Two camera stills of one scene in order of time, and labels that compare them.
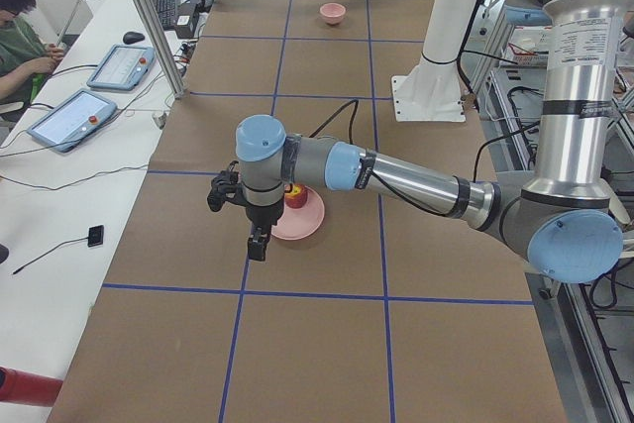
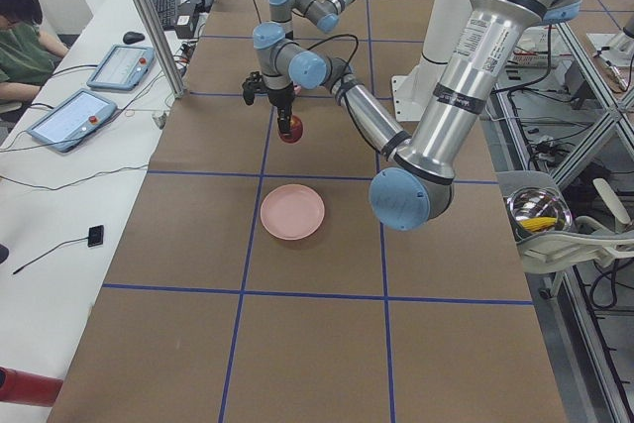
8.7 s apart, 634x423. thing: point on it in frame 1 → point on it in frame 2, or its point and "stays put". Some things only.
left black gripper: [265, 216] → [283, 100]
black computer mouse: [131, 38] stays put
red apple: [295, 195] → [295, 133]
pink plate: [300, 223] stays put
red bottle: [28, 388] stays put
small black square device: [95, 236] stays put
